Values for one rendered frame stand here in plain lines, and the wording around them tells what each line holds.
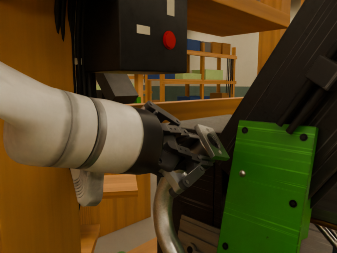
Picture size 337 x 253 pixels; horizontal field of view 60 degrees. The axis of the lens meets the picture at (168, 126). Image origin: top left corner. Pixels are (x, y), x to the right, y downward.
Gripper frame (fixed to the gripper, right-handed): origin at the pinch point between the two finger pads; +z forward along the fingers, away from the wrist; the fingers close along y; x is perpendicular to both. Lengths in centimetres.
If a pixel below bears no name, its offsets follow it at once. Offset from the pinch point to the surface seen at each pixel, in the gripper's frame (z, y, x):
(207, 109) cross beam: 46, 33, 15
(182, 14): 5.9, 27.9, -7.6
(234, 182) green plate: 6.8, -4.8, 0.4
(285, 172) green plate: 6.8, -7.5, -7.0
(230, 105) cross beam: 60, 36, 12
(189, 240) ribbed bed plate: 8.9, -8.0, 14.4
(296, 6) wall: 820, 581, -84
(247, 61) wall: 869, 582, 137
